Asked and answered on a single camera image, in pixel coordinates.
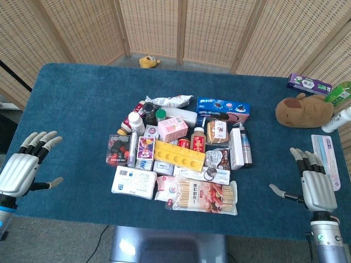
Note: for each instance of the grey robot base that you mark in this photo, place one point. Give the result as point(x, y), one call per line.
point(167, 245)

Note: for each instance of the white snack bag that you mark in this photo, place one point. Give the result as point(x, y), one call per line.
point(172, 100)

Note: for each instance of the translucent white plastic container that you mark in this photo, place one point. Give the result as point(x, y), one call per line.
point(183, 113)

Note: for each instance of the white pill bottle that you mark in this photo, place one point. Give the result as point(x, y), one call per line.
point(134, 123)

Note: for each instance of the black red snack packet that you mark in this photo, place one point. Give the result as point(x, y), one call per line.
point(118, 150)

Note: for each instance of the bamboo skewers package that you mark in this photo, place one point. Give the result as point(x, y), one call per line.
point(203, 195)

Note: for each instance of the dark spray bottle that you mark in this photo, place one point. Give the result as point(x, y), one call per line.
point(247, 148)

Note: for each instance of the silver robot left hand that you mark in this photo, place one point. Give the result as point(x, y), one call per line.
point(19, 172)

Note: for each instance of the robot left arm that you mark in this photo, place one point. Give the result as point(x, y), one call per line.
point(5, 216)

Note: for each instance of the blue table cloth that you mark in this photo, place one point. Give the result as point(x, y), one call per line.
point(71, 115)

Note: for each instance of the dark bottle black cap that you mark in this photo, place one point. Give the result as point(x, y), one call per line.
point(150, 112)

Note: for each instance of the white medicine box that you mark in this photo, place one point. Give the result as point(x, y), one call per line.
point(162, 167)

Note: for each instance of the pink white pouch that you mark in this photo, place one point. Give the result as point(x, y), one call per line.
point(166, 189)

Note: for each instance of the wrapped bread pack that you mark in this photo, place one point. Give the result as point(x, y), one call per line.
point(218, 131)

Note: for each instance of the black white snack packet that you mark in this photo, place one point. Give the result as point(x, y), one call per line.
point(218, 159)

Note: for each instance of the green cap jar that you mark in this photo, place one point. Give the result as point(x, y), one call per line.
point(160, 114)

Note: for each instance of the black bar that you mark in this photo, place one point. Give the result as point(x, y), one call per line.
point(15, 75)

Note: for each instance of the purple toothpaste box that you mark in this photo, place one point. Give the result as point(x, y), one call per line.
point(308, 85)

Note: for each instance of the yellow box with holes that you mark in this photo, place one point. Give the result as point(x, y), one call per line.
point(178, 157)

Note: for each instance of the tall white box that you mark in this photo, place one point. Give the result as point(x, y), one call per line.
point(235, 149)

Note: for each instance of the small white purple box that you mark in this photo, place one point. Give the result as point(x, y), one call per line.
point(151, 132)

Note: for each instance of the pink carton box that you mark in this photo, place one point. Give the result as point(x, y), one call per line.
point(172, 128)

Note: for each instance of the white purple tube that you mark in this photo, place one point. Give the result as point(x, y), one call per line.
point(133, 150)

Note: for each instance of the yellow plush toy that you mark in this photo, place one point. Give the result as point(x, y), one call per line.
point(148, 62)

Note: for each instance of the blue cookie box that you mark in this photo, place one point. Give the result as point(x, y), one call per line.
point(223, 105)

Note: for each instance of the silver robot right hand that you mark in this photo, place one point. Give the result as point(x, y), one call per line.
point(318, 189)

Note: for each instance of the blue white small box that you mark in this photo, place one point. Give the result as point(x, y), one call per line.
point(144, 165)

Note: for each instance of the red drink can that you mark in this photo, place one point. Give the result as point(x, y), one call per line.
point(184, 143)

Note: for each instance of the milk tea bottle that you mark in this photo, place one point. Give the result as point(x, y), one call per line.
point(198, 141)

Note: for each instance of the green plastic bottle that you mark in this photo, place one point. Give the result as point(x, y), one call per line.
point(340, 94)

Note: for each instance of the brown capybara plush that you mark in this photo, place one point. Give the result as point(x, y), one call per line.
point(304, 112)

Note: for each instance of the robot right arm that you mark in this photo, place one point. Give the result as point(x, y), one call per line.
point(327, 241)

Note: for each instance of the white tissue pack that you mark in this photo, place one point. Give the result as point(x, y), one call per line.
point(133, 182)

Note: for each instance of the white plastic bottle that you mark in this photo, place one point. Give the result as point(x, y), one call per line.
point(336, 120)

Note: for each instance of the toothbrush blister pack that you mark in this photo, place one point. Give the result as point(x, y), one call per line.
point(329, 156)

